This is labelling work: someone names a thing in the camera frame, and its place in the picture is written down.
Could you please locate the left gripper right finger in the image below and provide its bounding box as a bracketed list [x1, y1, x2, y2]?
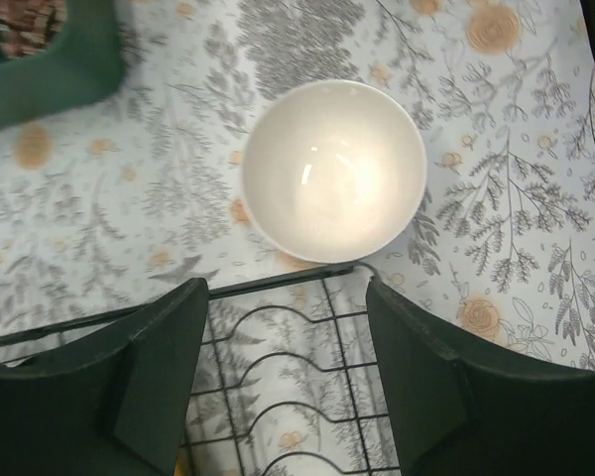
[366, 278, 595, 475]

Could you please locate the yellow bowl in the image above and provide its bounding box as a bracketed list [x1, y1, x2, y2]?
[175, 459, 184, 476]

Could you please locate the green compartment organizer tray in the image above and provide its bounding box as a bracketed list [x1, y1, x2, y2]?
[0, 1, 125, 129]

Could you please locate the black wire dish rack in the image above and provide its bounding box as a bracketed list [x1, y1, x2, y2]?
[0, 265, 401, 475]

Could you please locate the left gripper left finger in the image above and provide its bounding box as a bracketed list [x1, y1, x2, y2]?
[0, 279, 208, 475]

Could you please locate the plain white bowl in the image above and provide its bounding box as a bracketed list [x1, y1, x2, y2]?
[240, 79, 427, 264]

